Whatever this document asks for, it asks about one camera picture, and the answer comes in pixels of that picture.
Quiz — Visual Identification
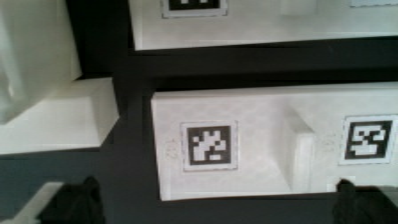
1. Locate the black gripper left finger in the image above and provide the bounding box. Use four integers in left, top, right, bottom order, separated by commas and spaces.
38, 177, 106, 224

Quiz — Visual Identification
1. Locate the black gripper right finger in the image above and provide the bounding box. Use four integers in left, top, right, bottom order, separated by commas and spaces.
333, 179, 398, 224

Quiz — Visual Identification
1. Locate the white cabinet body box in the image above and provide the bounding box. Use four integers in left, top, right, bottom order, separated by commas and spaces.
0, 0, 120, 155

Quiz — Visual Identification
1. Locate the white U-shaped workspace fence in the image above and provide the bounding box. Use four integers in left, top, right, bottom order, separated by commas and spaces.
13, 182, 65, 224

